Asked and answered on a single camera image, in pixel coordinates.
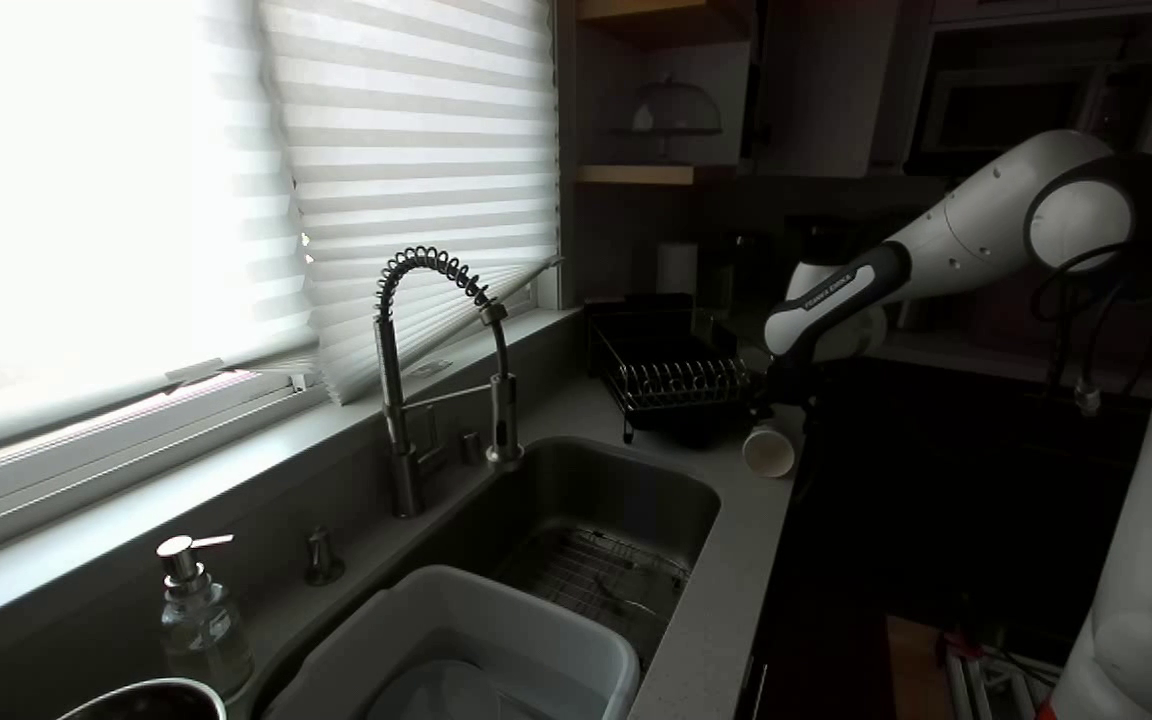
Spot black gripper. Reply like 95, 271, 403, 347
766, 351, 814, 407

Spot patterned paper cup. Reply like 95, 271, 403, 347
739, 407, 805, 479

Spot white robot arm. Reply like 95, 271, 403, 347
759, 129, 1152, 720

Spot black dish rack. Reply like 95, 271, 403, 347
585, 295, 759, 446

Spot white paper towel roll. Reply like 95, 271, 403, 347
655, 245, 701, 293

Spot steel kitchen sink basin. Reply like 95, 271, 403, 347
253, 439, 719, 720

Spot chrome spring kitchen faucet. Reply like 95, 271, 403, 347
373, 239, 529, 519

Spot white plastic dish tub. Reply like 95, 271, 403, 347
263, 564, 641, 720

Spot white window blind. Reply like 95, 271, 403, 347
261, 0, 561, 402

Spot soap dispenser bottle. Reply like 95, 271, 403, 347
157, 532, 253, 695

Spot dark bowl with white rim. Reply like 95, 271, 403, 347
56, 676, 226, 720

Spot wire sink grid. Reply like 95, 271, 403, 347
495, 519, 693, 662

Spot wooden wall shelf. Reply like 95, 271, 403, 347
575, 0, 756, 189

